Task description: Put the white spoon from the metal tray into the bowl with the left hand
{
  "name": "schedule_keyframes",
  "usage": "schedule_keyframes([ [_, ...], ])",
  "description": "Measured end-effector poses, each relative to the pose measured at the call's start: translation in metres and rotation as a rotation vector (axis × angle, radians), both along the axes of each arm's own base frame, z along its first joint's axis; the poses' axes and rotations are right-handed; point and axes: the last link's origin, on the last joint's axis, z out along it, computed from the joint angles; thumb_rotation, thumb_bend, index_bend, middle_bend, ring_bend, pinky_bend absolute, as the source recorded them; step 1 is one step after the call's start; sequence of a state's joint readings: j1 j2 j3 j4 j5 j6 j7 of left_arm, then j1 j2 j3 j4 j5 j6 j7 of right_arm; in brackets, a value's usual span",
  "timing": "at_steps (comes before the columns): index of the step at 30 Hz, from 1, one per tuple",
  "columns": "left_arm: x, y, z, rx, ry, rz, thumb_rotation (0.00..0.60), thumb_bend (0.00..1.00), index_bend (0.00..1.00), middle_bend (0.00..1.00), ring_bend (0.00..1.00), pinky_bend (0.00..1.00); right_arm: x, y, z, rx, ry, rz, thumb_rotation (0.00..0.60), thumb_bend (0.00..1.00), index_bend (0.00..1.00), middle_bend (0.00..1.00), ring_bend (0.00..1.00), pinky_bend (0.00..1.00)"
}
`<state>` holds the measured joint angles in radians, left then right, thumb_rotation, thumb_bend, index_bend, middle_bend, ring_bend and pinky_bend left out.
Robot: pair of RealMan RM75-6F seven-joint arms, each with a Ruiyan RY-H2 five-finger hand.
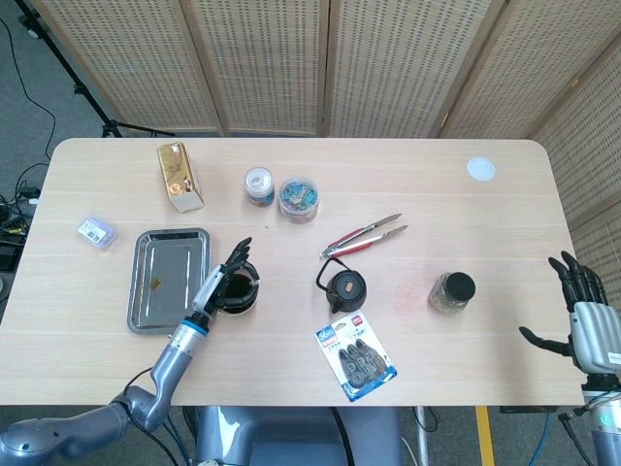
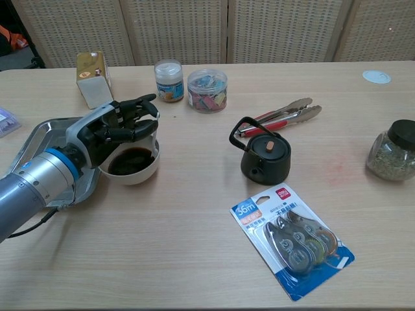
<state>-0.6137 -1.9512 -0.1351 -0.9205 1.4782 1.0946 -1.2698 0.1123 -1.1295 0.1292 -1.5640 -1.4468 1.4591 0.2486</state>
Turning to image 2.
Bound small clear purple plastic box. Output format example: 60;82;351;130
0;106;22;139

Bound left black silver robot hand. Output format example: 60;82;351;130
66;93;161;169

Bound cup of dark liquid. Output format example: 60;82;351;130
99;137;161;187

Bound red-handled metal tongs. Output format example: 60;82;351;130
237;97;323;139

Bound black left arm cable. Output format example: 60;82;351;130
5;207;69;240

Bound white round lid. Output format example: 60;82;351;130
361;69;393;85

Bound clear jar of binder clips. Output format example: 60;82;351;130
187;68;229;115

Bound woven bamboo folding screen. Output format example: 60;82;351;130
11;0;415;69

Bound stainless steel rectangular tray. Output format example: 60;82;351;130
8;116;102;205

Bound gold carton box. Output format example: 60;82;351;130
76;51;115;109

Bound blue correction tape blister pack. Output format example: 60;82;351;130
230;183;356;303

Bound small jar with blue label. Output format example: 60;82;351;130
154;60;185;103

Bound orange fabric item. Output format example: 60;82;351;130
0;24;27;55

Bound black cast iron teapot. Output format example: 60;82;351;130
228;116;292;186

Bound glass herb jar black lid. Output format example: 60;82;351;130
366;119;415;182

